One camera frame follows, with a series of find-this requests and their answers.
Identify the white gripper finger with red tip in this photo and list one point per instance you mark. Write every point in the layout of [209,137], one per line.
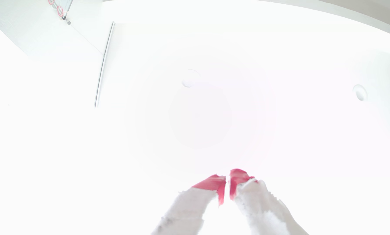
[195,202]
[260,205]

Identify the round recessed ceiling light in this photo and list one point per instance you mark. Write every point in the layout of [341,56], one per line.
[360,92]

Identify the thin rod with red rings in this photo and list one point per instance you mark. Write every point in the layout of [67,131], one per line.
[61,11]

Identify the thin metal ceiling rail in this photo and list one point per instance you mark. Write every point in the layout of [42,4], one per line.
[103,62]

